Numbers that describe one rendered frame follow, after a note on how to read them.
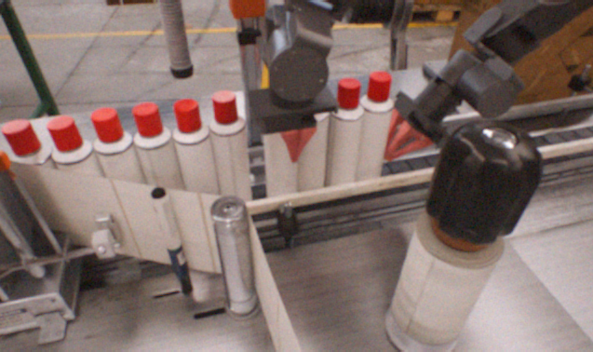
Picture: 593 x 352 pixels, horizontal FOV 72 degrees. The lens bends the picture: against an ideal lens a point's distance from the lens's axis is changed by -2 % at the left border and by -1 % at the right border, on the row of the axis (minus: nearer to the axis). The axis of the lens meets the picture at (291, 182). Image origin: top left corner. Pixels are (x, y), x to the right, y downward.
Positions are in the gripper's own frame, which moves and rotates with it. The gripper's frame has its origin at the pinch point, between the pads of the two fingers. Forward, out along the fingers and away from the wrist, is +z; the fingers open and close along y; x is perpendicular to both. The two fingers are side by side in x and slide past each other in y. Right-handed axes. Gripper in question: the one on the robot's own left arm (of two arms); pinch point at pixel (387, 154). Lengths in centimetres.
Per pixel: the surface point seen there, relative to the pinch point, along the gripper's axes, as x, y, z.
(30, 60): -55, -178, 105
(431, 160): 12.1, -2.1, -2.3
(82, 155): -42.9, 1.8, 19.3
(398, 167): 6.7, -2.0, 1.9
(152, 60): 15, -257, 107
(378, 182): -1.4, 4.4, 3.8
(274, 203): -15.3, 4.2, 14.7
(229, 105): -29.4, 1.0, 4.4
